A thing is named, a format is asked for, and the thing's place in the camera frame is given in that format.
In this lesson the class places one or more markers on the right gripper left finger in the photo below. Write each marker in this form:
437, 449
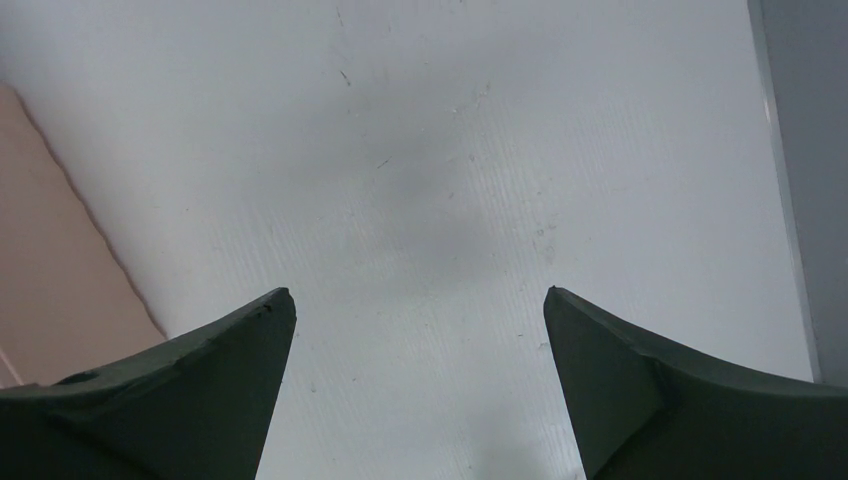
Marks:
198, 406

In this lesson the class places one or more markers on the aluminium right frame post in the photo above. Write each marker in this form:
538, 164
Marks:
769, 100

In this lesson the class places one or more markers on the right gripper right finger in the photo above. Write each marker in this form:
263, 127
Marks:
643, 406

